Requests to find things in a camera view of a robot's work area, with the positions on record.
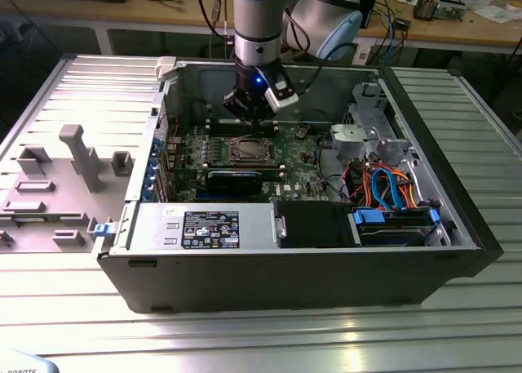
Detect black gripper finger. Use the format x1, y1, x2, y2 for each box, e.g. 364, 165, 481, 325
223, 87, 259, 136
257, 103, 273, 136

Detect black RAM slot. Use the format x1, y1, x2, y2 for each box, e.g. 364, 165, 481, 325
207, 120, 279, 130
207, 127, 279, 138

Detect black CPU socket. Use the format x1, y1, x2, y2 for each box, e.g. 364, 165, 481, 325
228, 135, 275, 164

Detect black drive bay cover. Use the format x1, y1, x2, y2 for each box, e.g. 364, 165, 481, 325
273, 201, 354, 250

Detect black case fan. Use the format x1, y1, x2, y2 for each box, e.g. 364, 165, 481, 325
190, 99, 215, 125

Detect green motherboard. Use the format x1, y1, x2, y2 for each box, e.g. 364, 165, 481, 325
162, 122, 331, 205

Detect black graphics card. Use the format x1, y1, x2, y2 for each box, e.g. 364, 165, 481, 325
206, 169, 264, 197

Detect beige case latch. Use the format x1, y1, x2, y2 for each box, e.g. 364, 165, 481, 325
156, 56, 177, 81

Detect silver metal drive cage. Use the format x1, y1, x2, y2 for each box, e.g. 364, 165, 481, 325
330, 81, 411, 162

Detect blue card retainer strip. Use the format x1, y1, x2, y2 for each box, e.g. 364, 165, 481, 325
140, 138, 165, 202

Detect silver power supply with label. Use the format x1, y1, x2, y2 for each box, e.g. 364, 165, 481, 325
136, 203, 276, 251

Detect small black tower box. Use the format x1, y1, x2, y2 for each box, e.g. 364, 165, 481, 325
358, 0, 381, 29

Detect grey parts rack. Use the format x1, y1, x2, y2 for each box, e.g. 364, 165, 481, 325
0, 123, 138, 255

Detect open black PC case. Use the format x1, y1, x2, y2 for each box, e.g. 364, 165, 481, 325
91, 56, 503, 315

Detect hard disk in blue carrier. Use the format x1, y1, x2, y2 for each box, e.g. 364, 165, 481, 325
348, 209, 441, 247

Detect wooden workbench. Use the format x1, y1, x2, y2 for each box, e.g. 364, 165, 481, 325
0, 0, 522, 56

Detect blue case clip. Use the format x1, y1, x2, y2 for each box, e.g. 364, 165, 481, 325
92, 222, 117, 239

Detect metal heat sink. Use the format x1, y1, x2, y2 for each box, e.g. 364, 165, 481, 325
413, 0, 440, 22

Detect grey metal device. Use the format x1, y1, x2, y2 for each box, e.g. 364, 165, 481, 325
436, 0, 467, 23

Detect white papers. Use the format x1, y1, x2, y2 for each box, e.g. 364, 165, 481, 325
468, 4, 520, 24

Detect white device with print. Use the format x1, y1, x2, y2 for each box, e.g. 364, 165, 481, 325
0, 348, 60, 373

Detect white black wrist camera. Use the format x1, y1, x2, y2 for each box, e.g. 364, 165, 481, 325
263, 75, 299, 113

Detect black camera cable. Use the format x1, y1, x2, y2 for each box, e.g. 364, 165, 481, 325
296, 42, 360, 95

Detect black wire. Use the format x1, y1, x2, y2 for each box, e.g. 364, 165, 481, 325
316, 130, 352, 202

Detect orange wire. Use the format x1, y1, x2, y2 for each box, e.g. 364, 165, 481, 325
397, 176, 421, 210
351, 164, 374, 206

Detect blue wire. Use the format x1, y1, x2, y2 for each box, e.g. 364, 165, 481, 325
369, 165, 405, 214

